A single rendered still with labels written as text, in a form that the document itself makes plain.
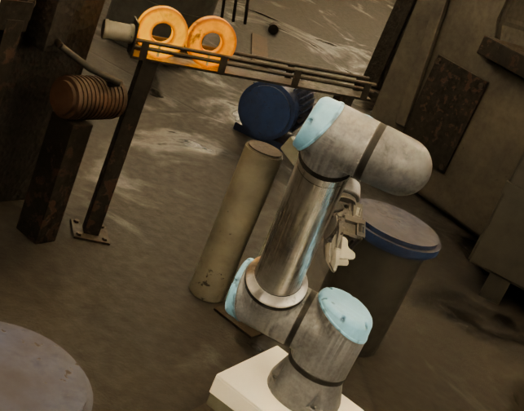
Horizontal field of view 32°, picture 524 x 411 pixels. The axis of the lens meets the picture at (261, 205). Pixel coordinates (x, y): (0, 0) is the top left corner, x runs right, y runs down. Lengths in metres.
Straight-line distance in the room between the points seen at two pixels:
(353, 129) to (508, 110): 2.80
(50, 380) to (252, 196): 1.30
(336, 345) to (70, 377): 0.78
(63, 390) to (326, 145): 0.64
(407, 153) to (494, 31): 2.89
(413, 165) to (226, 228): 1.14
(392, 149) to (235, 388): 0.78
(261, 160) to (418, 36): 2.29
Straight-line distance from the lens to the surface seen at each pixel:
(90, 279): 2.76
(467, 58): 4.63
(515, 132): 4.42
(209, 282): 2.84
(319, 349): 2.16
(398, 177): 1.72
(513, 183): 3.75
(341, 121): 1.70
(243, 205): 2.73
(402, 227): 2.86
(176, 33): 2.78
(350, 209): 2.33
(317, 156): 1.73
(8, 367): 1.56
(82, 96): 2.66
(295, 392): 2.21
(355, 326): 2.13
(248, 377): 2.26
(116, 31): 2.74
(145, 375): 2.43
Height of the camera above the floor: 1.33
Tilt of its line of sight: 21 degrees down
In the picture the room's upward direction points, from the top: 23 degrees clockwise
